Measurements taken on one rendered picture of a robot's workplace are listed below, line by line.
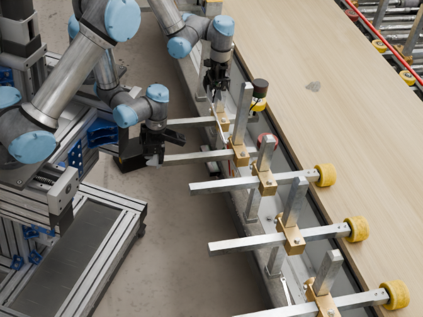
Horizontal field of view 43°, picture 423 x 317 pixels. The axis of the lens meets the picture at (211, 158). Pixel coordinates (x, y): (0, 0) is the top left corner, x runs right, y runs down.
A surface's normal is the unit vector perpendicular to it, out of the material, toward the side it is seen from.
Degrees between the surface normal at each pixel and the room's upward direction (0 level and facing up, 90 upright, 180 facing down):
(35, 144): 96
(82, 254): 0
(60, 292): 0
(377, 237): 0
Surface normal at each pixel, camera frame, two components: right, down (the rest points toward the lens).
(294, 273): 0.11, -0.73
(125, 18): 0.74, 0.45
